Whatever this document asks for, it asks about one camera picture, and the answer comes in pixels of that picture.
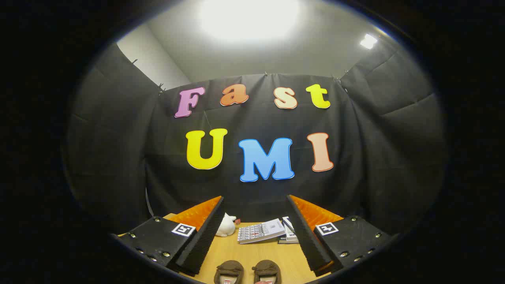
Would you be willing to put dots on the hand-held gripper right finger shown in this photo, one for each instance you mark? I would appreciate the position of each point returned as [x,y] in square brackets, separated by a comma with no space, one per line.
[309,240]

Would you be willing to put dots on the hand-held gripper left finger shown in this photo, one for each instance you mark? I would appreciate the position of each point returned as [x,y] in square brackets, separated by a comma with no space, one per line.
[205,240]

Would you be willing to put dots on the brown fuzzy shoe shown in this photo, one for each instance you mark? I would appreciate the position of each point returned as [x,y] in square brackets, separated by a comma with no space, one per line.
[267,268]
[229,268]

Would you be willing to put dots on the white thick book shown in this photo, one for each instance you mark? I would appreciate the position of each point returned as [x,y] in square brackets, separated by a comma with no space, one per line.
[292,236]

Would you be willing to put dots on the dark grey book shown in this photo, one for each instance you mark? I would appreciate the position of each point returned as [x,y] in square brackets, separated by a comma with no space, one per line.
[286,241]

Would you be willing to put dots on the white duck plush toy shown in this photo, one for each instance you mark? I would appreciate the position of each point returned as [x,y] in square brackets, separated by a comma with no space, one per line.
[226,228]

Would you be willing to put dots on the white book with dark cover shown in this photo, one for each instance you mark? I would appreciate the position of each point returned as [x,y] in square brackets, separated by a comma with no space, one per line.
[288,224]

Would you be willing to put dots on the grey patterned book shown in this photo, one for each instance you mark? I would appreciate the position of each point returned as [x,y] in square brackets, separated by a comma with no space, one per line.
[256,232]

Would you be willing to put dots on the small ceiling light panel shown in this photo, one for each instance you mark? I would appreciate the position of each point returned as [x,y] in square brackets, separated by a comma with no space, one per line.
[368,41]

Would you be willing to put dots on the large ceiling light panel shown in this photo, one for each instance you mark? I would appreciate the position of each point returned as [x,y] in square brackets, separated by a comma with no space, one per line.
[248,17]

